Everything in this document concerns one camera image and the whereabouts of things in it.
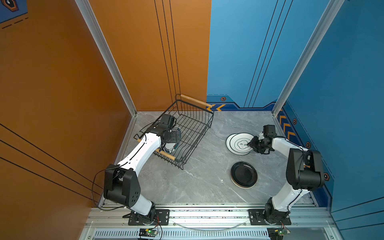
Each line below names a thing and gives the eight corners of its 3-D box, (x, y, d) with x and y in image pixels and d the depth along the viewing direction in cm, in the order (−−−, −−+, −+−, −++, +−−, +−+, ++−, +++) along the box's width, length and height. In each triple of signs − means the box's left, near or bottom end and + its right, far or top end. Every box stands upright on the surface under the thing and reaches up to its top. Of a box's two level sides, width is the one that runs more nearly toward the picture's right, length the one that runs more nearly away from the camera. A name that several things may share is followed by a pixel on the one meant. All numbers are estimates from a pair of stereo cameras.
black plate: (232, 187, 84) (234, 184, 80) (229, 165, 93) (230, 161, 89) (257, 187, 84) (260, 184, 80) (252, 165, 93) (254, 161, 89)
